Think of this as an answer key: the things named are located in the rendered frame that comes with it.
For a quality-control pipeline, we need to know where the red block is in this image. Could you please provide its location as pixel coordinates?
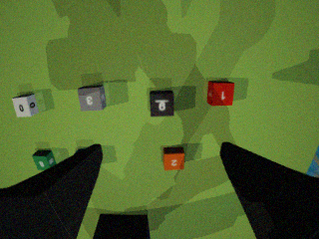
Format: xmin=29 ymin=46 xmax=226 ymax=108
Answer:
xmin=206 ymin=81 xmax=235 ymax=107

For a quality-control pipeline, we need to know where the small green block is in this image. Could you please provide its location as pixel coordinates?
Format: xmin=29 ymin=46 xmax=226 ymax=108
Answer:
xmin=32 ymin=150 xmax=56 ymax=171

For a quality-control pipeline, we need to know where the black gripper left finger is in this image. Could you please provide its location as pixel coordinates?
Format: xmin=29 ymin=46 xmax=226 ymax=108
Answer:
xmin=0 ymin=144 xmax=104 ymax=239

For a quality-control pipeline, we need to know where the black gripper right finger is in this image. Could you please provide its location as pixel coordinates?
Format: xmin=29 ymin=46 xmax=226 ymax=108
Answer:
xmin=219 ymin=142 xmax=319 ymax=239

